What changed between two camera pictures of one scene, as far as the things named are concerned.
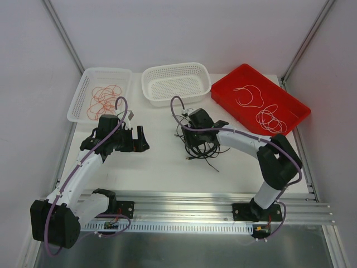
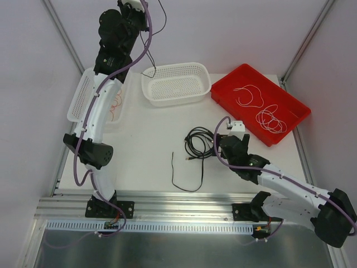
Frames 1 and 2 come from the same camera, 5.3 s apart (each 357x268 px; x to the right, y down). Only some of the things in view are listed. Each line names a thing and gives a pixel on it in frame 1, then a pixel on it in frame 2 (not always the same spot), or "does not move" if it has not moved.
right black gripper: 190,137 -> 228,142
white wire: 268,120 does not move
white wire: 252,97 does not move
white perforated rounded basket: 189,81 does not move
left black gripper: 133,140 -> 128,14
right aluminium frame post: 306,40 does not move
